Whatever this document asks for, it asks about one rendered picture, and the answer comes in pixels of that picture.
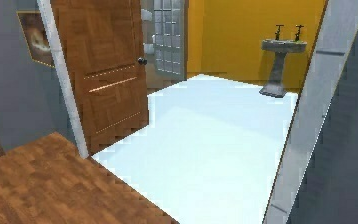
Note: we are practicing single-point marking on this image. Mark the framed brown wall picture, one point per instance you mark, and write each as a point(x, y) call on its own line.
point(37, 38)

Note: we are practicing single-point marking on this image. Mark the black round door knob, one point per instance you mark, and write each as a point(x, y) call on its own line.
point(142, 61)

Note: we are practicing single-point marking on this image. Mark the black sink tap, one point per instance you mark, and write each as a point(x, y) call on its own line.
point(279, 31)
point(299, 32)

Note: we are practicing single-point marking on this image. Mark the brown wooden room door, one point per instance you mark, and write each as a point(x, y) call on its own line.
point(107, 66)

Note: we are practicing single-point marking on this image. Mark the grey pedestal sink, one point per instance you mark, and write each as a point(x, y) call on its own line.
point(280, 63)

